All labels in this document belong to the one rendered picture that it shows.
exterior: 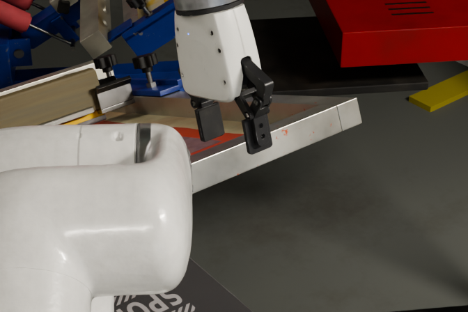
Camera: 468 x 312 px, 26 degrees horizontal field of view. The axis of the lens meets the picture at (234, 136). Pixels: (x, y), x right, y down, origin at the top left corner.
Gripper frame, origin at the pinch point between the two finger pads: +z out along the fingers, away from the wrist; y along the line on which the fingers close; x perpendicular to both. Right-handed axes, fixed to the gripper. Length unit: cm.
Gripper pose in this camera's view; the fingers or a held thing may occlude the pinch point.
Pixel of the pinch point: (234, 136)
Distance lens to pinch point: 114.6
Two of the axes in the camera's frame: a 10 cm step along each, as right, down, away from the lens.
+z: 1.8, 9.4, 3.0
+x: 8.0, -3.1, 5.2
